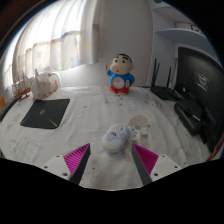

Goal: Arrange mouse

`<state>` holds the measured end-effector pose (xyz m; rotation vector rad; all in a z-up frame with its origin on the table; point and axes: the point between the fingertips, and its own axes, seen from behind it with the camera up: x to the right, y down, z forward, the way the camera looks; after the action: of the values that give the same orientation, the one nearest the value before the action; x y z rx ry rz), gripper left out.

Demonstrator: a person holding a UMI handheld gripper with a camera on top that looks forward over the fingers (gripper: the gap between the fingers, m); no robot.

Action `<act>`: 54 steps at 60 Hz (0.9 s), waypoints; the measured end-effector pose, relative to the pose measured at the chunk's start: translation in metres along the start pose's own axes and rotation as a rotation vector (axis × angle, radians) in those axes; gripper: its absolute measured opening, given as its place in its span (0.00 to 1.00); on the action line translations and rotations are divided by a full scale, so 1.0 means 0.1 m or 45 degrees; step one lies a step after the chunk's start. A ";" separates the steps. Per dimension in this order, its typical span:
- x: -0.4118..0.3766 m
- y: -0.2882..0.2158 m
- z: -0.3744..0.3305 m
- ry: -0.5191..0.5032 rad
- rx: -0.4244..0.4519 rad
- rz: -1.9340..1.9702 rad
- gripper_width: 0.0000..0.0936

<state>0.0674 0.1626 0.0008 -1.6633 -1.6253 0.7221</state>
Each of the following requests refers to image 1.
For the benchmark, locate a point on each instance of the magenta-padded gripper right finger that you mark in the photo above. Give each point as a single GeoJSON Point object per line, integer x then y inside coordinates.
{"type": "Point", "coordinates": [146, 157]}

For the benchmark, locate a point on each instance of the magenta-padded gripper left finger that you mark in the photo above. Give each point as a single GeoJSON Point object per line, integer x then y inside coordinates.
{"type": "Point", "coordinates": [77, 156]}

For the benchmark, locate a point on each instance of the white cartoon-print computer mouse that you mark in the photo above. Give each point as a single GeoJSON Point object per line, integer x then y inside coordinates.
{"type": "Point", "coordinates": [115, 138]}

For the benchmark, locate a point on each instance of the black mouse pad green lines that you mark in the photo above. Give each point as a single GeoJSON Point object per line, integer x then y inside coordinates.
{"type": "Point", "coordinates": [45, 113]}

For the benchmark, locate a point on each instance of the white cartoon-print tablecloth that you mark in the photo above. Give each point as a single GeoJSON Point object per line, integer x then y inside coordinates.
{"type": "Point", "coordinates": [90, 110]}

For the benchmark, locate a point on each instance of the black desktop device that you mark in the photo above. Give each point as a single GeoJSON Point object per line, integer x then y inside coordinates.
{"type": "Point", "coordinates": [188, 115]}

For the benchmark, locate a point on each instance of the black router with antennas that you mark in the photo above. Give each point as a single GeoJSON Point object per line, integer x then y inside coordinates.
{"type": "Point", "coordinates": [164, 91]}

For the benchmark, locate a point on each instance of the red booklet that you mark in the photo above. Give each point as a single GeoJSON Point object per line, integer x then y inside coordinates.
{"type": "Point", "coordinates": [218, 152]}

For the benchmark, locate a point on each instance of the white crumpled bag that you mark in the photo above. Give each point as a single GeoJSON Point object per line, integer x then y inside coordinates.
{"type": "Point", "coordinates": [43, 86]}

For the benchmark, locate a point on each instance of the cartoon boy figurine clock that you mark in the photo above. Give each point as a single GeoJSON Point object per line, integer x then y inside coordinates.
{"type": "Point", "coordinates": [120, 75]}

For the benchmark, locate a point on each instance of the wooden model sailing ship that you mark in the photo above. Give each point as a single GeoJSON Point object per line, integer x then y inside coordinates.
{"type": "Point", "coordinates": [22, 88]}

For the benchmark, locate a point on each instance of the orange wooden chair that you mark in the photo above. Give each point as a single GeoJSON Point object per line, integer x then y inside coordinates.
{"type": "Point", "coordinates": [2, 102]}

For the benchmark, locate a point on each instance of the black computer monitor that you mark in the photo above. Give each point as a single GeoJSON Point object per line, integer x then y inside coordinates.
{"type": "Point", "coordinates": [203, 83]}

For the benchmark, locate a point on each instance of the white star-print curtain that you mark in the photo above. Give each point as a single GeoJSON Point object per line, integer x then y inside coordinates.
{"type": "Point", "coordinates": [50, 40]}

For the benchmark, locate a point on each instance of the white shelf unit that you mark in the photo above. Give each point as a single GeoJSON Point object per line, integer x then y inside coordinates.
{"type": "Point", "coordinates": [176, 33]}

